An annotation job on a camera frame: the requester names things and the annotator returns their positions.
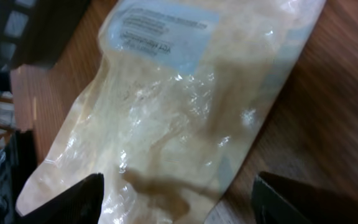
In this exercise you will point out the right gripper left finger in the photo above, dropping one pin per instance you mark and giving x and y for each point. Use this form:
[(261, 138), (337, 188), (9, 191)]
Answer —
[(80, 204)]

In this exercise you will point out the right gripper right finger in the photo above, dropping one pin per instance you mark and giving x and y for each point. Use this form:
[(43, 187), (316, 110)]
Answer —
[(280, 200)]

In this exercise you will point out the beige mushroom pouch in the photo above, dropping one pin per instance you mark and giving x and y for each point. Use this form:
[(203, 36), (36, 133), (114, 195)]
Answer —
[(181, 93)]

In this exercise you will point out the grey plastic shopping basket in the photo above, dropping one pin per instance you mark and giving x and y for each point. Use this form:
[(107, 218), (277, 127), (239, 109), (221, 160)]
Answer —
[(35, 32)]

